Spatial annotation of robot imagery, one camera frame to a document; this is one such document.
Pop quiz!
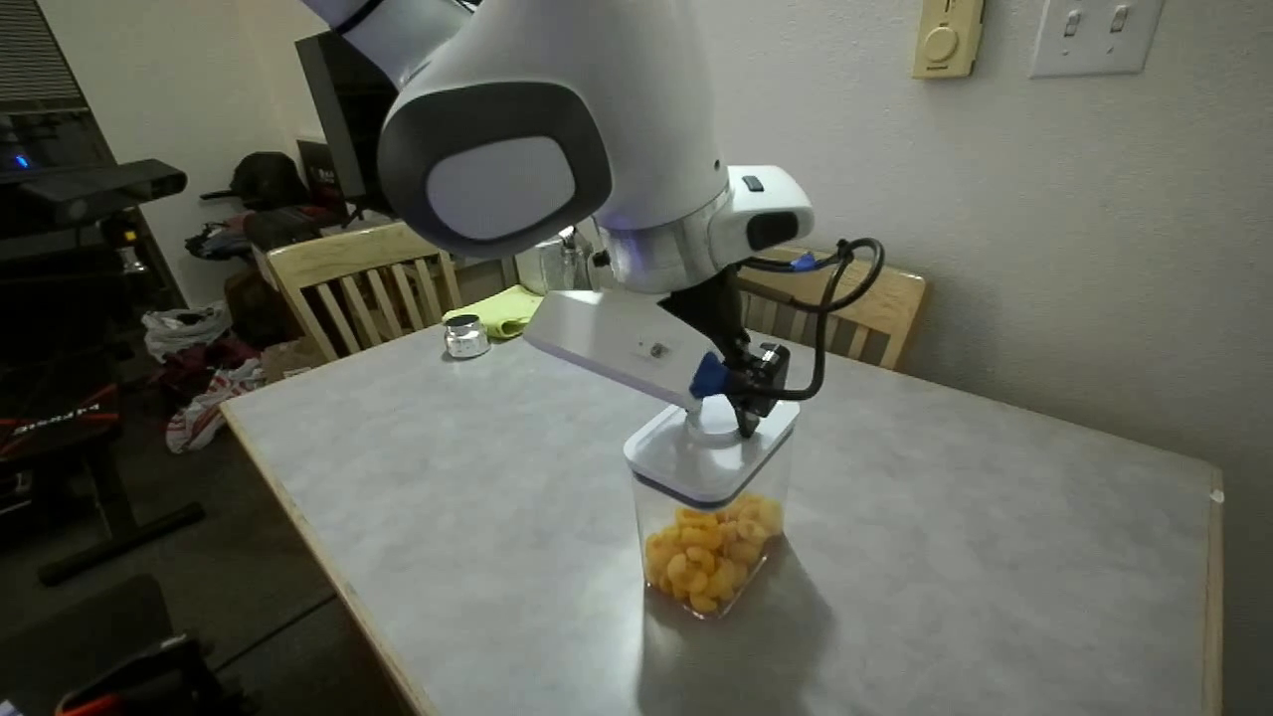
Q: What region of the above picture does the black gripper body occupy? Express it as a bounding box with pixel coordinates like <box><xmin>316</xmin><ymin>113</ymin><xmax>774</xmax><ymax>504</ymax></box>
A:
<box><xmin>662</xmin><ymin>272</ymin><xmax>768</xmax><ymax>391</ymax></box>

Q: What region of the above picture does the white lid with round button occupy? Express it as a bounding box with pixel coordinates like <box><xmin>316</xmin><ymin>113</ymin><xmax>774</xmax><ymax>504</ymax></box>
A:
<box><xmin>622</xmin><ymin>391</ymin><xmax>803</xmax><ymax>508</ymax></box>

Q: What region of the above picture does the clear plastic container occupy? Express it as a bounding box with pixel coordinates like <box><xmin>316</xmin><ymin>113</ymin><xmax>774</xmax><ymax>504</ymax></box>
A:
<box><xmin>632</xmin><ymin>433</ymin><xmax>800</xmax><ymax>630</ymax></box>

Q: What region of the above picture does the wooden chair with solid backrest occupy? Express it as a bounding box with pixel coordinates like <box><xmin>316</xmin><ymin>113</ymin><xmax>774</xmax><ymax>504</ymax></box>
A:
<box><xmin>732</xmin><ymin>251</ymin><xmax>932</xmax><ymax>373</ymax></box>

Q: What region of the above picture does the green cloth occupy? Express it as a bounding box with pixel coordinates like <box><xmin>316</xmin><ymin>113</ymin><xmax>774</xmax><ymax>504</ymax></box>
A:
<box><xmin>444</xmin><ymin>283</ymin><xmax>549</xmax><ymax>346</ymax></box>

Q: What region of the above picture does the round silver metal tin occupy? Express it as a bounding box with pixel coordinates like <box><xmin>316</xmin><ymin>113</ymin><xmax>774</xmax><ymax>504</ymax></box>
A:
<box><xmin>439</xmin><ymin>309</ymin><xmax>493</xmax><ymax>365</ymax></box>

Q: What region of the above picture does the light wooden slatted chair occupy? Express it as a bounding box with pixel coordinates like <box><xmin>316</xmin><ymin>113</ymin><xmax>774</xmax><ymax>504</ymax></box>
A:
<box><xmin>256</xmin><ymin>220</ymin><xmax>467</xmax><ymax>365</ymax></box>

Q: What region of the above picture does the pile of clothes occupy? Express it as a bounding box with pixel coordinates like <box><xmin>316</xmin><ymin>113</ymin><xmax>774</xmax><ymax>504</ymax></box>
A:
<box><xmin>136</xmin><ymin>300</ymin><xmax>329</xmax><ymax>459</ymax></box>

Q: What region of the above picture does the black metal stand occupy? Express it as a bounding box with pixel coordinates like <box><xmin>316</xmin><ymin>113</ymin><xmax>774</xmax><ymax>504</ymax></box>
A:
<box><xmin>34</xmin><ymin>394</ymin><xmax>209</xmax><ymax>589</ymax></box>

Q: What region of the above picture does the black bag with red trim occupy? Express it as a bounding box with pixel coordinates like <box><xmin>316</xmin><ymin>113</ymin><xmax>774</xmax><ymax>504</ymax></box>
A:
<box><xmin>53</xmin><ymin>633</ymin><xmax>233</xmax><ymax>716</ymax></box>

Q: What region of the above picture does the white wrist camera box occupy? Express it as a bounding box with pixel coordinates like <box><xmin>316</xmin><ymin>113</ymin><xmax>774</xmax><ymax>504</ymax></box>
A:
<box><xmin>520</xmin><ymin>285</ymin><xmax>736</xmax><ymax>415</ymax></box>

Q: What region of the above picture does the black cable with blue plug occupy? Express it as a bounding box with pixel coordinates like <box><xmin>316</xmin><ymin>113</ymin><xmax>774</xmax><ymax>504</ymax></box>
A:
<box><xmin>719</xmin><ymin>236</ymin><xmax>892</xmax><ymax>405</ymax></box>

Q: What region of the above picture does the beige wall thermostat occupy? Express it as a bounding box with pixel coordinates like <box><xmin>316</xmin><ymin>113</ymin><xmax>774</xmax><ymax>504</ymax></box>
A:
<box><xmin>910</xmin><ymin>0</ymin><xmax>985</xmax><ymax>82</ymax></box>

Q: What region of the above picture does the white light switch plate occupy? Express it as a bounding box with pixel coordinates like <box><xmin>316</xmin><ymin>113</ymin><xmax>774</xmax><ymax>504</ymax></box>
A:
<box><xmin>1032</xmin><ymin>0</ymin><xmax>1168</xmax><ymax>81</ymax></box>

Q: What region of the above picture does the black depth camera bar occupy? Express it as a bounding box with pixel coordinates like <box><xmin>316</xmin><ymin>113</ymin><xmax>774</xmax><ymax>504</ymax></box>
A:
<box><xmin>18</xmin><ymin>154</ymin><xmax>191</xmax><ymax>226</ymax></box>

